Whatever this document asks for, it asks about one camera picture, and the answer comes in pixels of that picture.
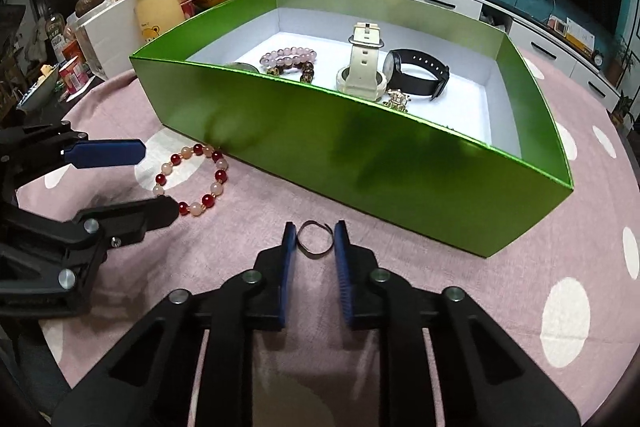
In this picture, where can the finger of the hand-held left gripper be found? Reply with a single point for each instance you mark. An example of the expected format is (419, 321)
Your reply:
(145, 217)
(105, 153)

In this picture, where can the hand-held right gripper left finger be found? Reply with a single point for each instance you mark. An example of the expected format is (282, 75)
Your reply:
(286, 277)

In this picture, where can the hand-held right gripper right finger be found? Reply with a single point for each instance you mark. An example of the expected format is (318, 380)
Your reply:
(345, 277)

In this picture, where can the green cardboard box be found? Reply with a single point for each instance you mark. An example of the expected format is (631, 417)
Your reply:
(400, 177)

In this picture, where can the silver bangle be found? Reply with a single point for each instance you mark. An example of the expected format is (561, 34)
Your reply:
(242, 66)

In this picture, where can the gold flower charm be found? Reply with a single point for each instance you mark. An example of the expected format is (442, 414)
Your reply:
(397, 99)

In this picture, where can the black wristwatch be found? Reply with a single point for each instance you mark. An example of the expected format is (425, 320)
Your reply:
(415, 82)

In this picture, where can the white wristwatch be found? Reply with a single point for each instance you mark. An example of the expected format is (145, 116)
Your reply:
(362, 62)

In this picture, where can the red and white cup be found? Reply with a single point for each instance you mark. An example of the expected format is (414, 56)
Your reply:
(75, 77)

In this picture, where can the ceramic bowl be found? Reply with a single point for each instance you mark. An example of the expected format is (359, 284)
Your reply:
(40, 89)

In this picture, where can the white storage box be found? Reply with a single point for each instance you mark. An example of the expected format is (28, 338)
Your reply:
(112, 37)

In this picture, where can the yellow bear bottle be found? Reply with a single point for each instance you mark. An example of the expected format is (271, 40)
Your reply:
(157, 12)

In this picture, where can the white television cabinet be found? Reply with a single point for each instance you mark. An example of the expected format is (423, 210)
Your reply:
(540, 42)

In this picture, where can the low potted plant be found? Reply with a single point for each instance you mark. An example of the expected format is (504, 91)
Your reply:
(624, 109)

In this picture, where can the small white device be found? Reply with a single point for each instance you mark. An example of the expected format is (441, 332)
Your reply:
(557, 23)

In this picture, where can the small black alarm clock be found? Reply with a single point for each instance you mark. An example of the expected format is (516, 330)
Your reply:
(597, 58)

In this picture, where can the yellow desk calendar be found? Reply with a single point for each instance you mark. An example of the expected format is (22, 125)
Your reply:
(580, 36)

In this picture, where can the tall potted plant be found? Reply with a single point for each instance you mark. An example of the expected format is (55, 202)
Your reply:
(620, 59)

